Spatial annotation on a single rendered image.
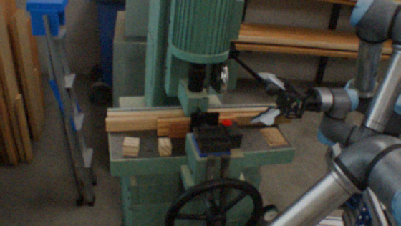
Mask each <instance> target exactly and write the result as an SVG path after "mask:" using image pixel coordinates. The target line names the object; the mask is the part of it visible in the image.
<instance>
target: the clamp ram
mask: <svg viewBox="0 0 401 226"><path fill-rule="evenodd" d="M219 116H220V113H219V111H216V112H205V116H204V117H200V116H199V112H191V118H190V130H189V134H192V133H193V130H194V127H197V126H199V127H204V126H218V121H219Z"/></svg>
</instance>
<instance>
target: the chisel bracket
mask: <svg viewBox="0 0 401 226"><path fill-rule="evenodd" d="M178 98H179V100H180V103H181V106H182V108H183V110H184V112H185V115H186V116H187V117H191V112H198V109H197V108H196V107H200V109H201V111H204V112H207V111H208V102H209V97H208V95H207V93H206V91H205V89H204V88H203V91H202V92H191V91H189V90H188V78H187V79H179V85H178Z"/></svg>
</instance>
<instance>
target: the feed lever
mask: <svg viewBox="0 0 401 226"><path fill-rule="evenodd" d="M227 59H234V60H235V61H237V62H238V63H239V64H240V65H241V66H242V67H243V68H244V69H245V70H246V71H248V72H249V73H250V74H251V75H252V77H254V78H255V79H256V80H257V81H258V82H260V83H261V84H262V85H263V86H265V88H266V93H267V94H268V95H269V96H274V95H276V94H277V93H278V91H279V88H278V87H277V86H276V85H275V84H269V83H268V82H266V81H265V80H264V79H262V78H261V77H260V76H259V75H258V74H257V73H256V72H255V71H254V70H252V69H251V68H250V67H249V66H248V65H247V64H246V63H245V62H243V61H241V60H240V59H239V58H238V57H237V56H236V45H235V44H234V43H230V46H229V51H228V58H227Z"/></svg>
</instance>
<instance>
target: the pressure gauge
mask: <svg viewBox="0 0 401 226"><path fill-rule="evenodd" d="M279 213H280V212H279V210H278V209H277V206H276V205H274V204H269V205H266V206H265V207H263V212H262V217H263V220H264V221H266V222H270V221H271V220H272V219H273V218H274V217H275V216H276V215H278V214H279ZM271 215H272V216H271Z"/></svg>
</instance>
